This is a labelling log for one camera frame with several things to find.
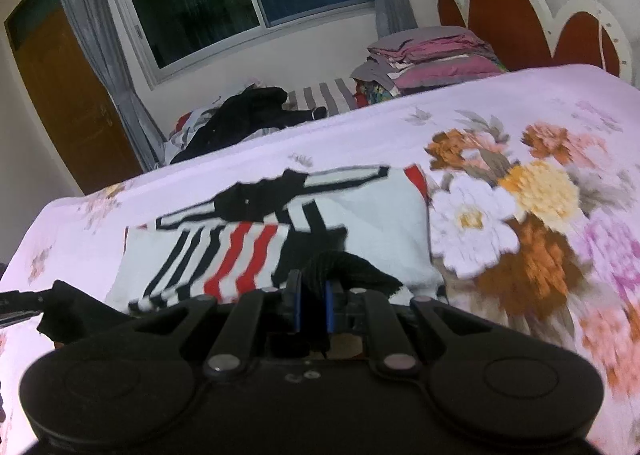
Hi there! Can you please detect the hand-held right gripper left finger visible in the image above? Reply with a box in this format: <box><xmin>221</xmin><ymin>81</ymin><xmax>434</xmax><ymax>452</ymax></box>
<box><xmin>132</xmin><ymin>270</ymin><xmax>305</xmax><ymax>378</ymax></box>

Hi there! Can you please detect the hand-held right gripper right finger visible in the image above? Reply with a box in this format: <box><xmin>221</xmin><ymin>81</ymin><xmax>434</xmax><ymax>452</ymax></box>
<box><xmin>324</xmin><ymin>280</ymin><xmax>506</xmax><ymax>378</ymax></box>

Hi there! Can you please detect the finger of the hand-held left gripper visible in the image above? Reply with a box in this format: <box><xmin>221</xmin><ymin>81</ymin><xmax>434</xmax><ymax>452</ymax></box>
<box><xmin>0</xmin><ymin>289</ymin><xmax>55</xmax><ymax>327</ymax></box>

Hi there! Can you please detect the striped knit sweater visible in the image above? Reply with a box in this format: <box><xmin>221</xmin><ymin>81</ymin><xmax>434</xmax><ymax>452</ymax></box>
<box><xmin>37</xmin><ymin>164</ymin><xmax>448</xmax><ymax>351</ymax></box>

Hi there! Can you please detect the pile of mixed clothes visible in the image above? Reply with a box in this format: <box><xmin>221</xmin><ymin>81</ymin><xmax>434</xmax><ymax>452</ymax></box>
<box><xmin>167</xmin><ymin>107</ymin><xmax>221</xmax><ymax>150</ymax></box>

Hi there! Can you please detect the pink floral bed sheet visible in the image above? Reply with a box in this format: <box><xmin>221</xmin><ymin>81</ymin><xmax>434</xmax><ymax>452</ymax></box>
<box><xmin>0</xmin><ymin>64</ymin><xmax>640</xmax><ymax>455</ymax></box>

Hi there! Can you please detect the dark garment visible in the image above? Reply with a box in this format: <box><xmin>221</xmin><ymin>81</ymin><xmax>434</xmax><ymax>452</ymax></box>
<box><xmin>170</xmin><ymin>84</ymin><xmax>328</xmax><ymax>164</ymax></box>

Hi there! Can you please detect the wooden door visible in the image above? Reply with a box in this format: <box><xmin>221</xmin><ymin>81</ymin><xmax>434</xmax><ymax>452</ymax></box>
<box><xmin>4</xmin><ymin>0</ymin><xmax>143</xmax><ymax>196</ymax></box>

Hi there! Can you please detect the stack of folded pink bedding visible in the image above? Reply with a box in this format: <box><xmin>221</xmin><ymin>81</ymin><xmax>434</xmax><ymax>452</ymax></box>
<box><xmin>350</xmin><ymin>26</ymin><xmax>508</xmax><ymax>108</ymax></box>

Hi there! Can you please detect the sliding glass window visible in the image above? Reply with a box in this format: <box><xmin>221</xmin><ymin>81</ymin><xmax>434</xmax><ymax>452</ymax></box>
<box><xmin>102</xmin><ymin>0</ymin><xmax>376</xmax><ymax>88</ymax></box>

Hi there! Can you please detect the red and white scalloped headboard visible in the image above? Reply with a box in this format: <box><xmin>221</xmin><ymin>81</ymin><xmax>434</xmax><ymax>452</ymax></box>
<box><xmin>437</xmin><ymin>0</ymin><xmax>633</xmax><ymax>83</ymax></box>

